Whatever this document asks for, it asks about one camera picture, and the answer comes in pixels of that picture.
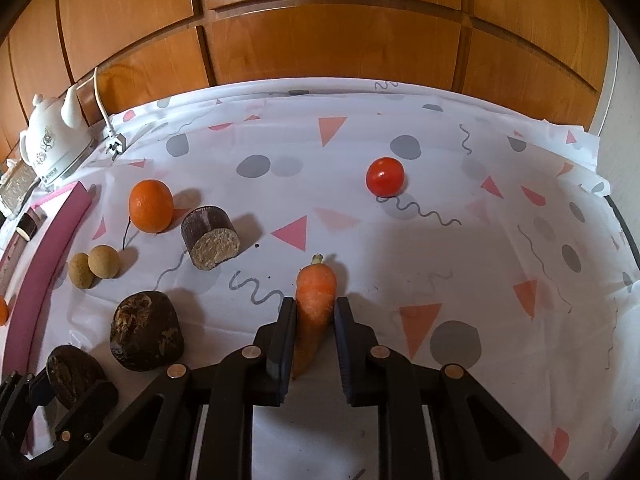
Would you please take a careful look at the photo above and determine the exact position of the large dark water chestnut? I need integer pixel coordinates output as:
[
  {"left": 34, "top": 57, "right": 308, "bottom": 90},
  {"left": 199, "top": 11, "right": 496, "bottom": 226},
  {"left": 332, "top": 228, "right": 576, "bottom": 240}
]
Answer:
[{"left": 109, "top": 290, "right": 185, "bottom": 372}]

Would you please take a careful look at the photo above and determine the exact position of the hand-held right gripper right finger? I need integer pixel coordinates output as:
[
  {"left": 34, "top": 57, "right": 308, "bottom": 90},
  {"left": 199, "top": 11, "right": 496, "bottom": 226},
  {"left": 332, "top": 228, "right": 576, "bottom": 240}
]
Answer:
[{"left": 334, "top": 297, "right": 571, "bottom": 480}]

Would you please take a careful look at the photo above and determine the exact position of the white patterned tablecloth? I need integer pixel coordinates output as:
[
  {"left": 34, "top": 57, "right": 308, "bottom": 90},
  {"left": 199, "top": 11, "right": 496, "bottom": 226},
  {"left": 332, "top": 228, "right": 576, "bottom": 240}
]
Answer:
[{"left": 0, "top": 77, "right": 640, "bottom": 480}]

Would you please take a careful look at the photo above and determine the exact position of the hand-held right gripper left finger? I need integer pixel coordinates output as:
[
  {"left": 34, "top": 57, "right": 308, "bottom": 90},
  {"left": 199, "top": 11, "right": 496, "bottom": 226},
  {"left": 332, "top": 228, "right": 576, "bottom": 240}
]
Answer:
[{"left": 55, "top": 297, "right": 298, "bottom": 480}]

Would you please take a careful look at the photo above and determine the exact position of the white floral electric kettle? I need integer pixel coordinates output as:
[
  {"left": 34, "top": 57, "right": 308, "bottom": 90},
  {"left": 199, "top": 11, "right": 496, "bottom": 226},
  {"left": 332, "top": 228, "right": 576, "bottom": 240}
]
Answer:
[{"left": 20, "top": 82, "right": 96, "bottom": 191}]

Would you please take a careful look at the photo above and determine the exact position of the wooden panelled cabinet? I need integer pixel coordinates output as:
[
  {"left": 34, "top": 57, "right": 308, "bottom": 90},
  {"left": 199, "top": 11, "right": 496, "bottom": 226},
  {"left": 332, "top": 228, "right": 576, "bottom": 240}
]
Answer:
[{"left": 0, "top": 0, "right": 616, "bottom": 161}]

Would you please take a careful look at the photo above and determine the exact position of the red tomato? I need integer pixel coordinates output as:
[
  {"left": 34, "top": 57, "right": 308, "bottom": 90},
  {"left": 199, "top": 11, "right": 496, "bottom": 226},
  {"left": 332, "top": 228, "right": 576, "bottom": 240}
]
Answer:
[{"left": 365, "top": 157, "right": 406, "bottom": 198}]

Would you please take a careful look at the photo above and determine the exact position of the pink shallow tray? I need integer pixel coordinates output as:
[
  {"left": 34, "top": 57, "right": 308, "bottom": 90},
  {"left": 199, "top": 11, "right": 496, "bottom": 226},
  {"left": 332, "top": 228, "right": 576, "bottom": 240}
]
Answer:
[{"left": 0, "top": 181, "right": 95, "bottom": 376}]

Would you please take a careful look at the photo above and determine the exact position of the large orange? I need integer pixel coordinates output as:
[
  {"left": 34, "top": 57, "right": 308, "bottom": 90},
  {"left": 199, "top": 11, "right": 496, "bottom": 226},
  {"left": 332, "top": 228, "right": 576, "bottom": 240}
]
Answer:
[{"left": 128, "top": 179, "right": 175, "bottom": 234}]

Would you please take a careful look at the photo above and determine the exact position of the small brown longan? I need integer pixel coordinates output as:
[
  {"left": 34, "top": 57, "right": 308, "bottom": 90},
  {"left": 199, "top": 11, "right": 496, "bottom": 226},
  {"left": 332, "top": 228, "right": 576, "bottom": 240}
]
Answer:
[
  {"left": 68, "top": 252, "right": 96, "bottom": 289},
  {"left": 88, "top": 245, "right": 121, "bottom": 278}
]

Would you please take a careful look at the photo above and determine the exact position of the silver embossed tissue box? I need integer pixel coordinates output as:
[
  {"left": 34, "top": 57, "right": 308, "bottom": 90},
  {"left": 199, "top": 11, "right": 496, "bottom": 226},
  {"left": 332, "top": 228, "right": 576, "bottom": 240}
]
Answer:
[{"left": 0, "top": 160, "right": 38, "bottom": 216}]

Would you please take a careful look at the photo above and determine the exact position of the small dark water chestnut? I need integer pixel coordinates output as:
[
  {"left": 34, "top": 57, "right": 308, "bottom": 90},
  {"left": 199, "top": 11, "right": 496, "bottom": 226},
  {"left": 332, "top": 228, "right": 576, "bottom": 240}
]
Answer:
[{"left": 46, "top": 345, "right": 108, "bottom": 411}]

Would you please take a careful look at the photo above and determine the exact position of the large dark sugarcane piece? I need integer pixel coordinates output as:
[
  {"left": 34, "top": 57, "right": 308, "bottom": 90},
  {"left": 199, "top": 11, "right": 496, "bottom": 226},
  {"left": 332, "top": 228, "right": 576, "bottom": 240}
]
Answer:
[{"left": 180, "top": 204, "right": 241, "bottom": 271}]

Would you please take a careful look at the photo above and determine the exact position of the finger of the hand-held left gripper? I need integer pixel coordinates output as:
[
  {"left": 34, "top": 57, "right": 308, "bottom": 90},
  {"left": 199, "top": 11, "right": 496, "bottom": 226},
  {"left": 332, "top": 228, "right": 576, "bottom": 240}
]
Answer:
[
  {"left": 25, "top": 379, "right": 119, "bottom": 458},
  {"left": 0, "top": 370, "right": 36, "bottom": 461}
]

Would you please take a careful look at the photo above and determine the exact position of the white power cord with plug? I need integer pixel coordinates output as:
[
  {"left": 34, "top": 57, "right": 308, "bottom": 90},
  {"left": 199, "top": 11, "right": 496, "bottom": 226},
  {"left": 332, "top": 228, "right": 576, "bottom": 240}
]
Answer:
[{"left": 93, "top": 67, "right": 126, "bottom": 162}]

